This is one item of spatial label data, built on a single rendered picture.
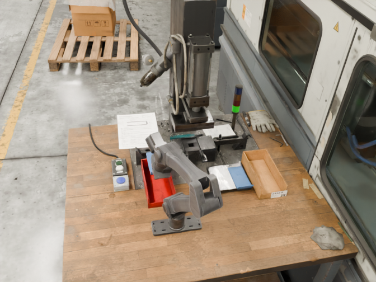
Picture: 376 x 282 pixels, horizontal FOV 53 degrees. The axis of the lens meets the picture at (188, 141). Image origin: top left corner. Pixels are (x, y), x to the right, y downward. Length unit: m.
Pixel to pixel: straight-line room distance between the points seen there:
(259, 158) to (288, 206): 0.31
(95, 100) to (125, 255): 2.65
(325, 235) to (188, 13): 1.02
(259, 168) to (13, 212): 1.84
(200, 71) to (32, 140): 2.28
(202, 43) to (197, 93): 0.22
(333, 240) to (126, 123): 1.17
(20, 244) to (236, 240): 1.65
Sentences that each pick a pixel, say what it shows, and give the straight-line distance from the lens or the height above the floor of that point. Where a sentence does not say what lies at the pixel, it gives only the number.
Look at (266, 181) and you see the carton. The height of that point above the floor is 0.90.
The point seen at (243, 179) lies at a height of 0.92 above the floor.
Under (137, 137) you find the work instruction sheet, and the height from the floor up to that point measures 0.90.
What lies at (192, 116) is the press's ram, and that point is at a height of 1.18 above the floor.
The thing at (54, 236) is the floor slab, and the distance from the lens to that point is 2.76.
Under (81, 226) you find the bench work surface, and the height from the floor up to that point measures 0.90.
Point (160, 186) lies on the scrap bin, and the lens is 1.70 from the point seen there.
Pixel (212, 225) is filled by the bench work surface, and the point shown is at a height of 0.90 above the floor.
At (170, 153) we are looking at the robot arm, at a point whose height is 1.27.
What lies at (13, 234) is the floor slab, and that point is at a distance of 2.85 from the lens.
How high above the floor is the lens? 2.13
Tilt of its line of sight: 39 degrees down
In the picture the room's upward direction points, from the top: 3 degrees clockwise
